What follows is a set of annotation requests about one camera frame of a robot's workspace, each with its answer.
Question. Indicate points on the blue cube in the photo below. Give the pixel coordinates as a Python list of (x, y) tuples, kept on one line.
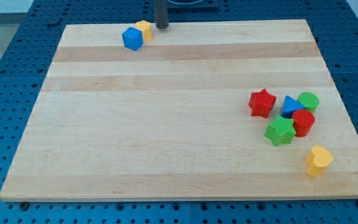
[(132, 38)]

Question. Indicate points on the yellow hexagon block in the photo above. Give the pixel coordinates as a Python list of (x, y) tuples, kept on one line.
[(145, 28)]

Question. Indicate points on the wooden board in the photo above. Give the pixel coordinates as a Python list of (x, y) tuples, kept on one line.
[(171, 121)]

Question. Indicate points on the red star block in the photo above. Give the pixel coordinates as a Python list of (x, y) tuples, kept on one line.
[(261, 103)]

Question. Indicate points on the green star block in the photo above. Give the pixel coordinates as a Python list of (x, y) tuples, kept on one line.
[(280, 131)]

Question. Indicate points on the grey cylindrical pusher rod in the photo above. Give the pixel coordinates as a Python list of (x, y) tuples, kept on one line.
[(161, 14)]

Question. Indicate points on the blue triangle block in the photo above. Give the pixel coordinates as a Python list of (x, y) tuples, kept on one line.
[(290, 105)]

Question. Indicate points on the red cylinder block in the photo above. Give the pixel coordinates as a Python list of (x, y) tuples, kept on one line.
[(303, 120)]

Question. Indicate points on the green cylinder block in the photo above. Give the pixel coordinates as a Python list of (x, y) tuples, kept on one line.
[(309, 100)]

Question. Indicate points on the yellow heart block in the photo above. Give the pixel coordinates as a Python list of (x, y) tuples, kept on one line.
[(317, 160)]

